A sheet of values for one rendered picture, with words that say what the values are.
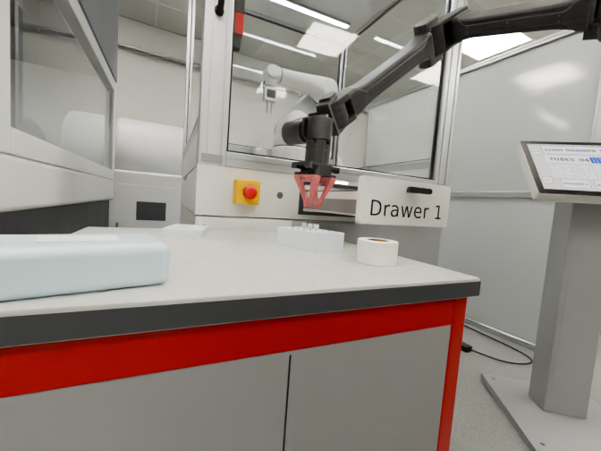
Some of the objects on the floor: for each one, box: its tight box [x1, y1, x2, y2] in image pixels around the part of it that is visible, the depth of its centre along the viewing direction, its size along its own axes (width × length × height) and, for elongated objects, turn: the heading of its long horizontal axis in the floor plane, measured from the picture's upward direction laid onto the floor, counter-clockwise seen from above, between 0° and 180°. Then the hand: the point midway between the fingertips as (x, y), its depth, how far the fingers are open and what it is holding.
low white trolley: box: [0, 226, 481, 451], centre depth 61 cm, size 58×62×76 cm
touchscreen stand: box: [481, 201, 601, 451], centre depth 120 cm, size 50×45×102 cm
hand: (312, 204), depth 68 cm, fingers open, 3 cm apart
